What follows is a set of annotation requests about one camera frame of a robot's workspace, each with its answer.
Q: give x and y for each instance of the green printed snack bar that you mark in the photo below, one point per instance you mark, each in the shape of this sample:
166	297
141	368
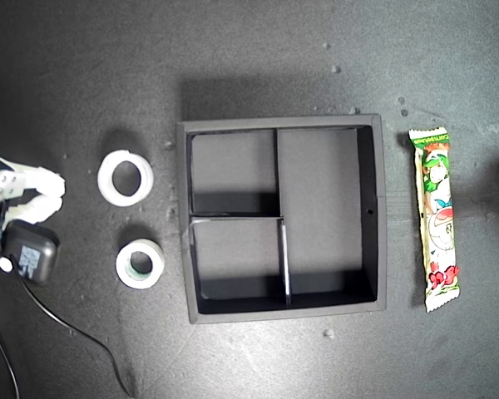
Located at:
438	232

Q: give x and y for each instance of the large white tape roll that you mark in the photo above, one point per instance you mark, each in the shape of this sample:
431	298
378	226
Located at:
108	189

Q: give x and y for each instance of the small white tape roll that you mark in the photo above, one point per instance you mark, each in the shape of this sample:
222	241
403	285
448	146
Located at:
124	274

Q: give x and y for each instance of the black tray with wells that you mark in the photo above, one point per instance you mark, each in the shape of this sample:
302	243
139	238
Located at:
320	187

